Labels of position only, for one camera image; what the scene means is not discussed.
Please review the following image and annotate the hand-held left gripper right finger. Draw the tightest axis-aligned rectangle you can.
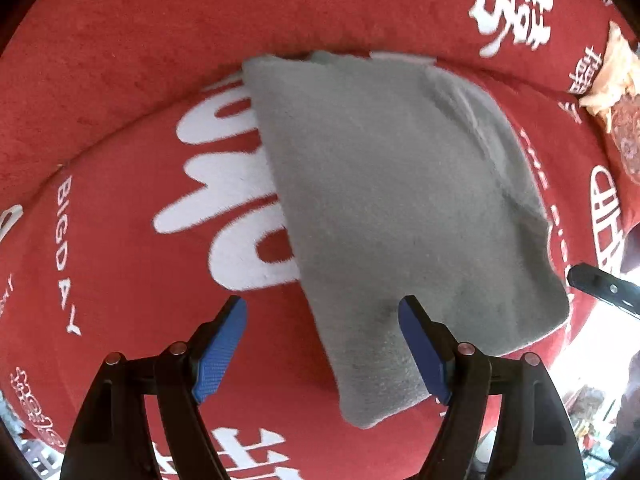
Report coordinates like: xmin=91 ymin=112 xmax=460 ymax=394
xmin=398 ymin=295 xmax=584 ymax=480

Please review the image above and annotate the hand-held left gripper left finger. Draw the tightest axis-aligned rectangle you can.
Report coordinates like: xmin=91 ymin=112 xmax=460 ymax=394
xmin=60 ymin=295 xmax=248 ymax=480

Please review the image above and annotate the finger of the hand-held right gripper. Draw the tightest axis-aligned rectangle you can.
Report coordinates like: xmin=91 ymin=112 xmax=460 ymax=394
xmin=567 ymin=262 xmax=640 ymax=322

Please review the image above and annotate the grey small garment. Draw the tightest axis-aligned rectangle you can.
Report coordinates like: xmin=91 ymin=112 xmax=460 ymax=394
xmin=241 ymin=50 xmax=571 ymax=430

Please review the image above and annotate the red blanket with white lettering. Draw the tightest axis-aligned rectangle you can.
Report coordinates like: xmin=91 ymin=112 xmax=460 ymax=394
xmin=0 ymin=54 xmax=608 ymax=480

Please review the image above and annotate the beige floral patterned cloth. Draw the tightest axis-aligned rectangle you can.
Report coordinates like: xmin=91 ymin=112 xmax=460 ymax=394
xmin=577 ymin=20 xmax=640 ymax=187

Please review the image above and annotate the red printed blanket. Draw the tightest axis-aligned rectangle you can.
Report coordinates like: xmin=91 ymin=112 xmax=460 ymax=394
xmin=0 ymin=0 xmax=640 ymax=281

